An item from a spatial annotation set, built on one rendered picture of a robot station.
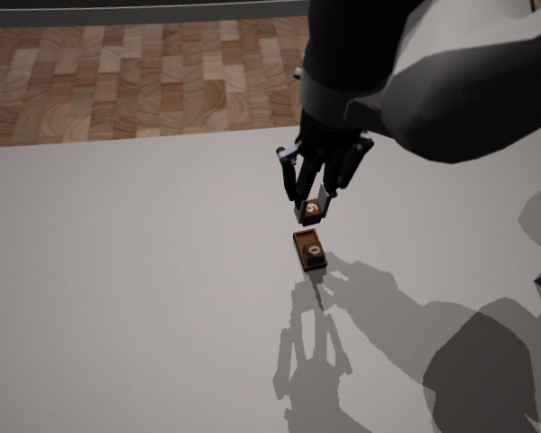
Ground brown wooden cube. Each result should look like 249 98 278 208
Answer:
302 242 325 266
302 198 323 226

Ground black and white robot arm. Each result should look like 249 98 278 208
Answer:
293 0 541 164

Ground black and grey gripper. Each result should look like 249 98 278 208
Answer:
276 107 374 224

